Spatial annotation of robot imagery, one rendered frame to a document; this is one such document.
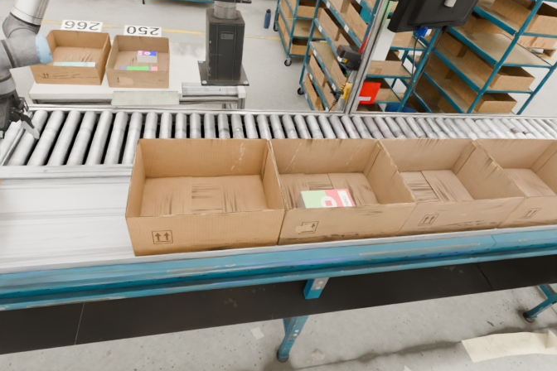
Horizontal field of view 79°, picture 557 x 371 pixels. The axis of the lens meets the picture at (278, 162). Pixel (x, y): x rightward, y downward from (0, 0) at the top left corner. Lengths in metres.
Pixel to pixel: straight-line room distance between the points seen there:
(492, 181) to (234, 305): 0.98
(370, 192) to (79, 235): 0.92
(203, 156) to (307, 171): 0.38
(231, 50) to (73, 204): 1.09
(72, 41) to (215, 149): 1.36
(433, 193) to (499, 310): 1.21
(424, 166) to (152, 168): 1.01
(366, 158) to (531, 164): 0.79
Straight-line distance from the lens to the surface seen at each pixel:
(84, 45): 2.26
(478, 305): 2.40
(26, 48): 1.39
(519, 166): 1.77
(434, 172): 1.48
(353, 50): 1.72
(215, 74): 1.91
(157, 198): 1.12
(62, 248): 1.08
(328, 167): 1.24
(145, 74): 1.82
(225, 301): 1.22
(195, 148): 1.09
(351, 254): 1.04
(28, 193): 1.24
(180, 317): 1.20
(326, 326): 1.93
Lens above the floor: 1.73
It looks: 42 degrees down
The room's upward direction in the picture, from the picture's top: 12 degrees clockwise
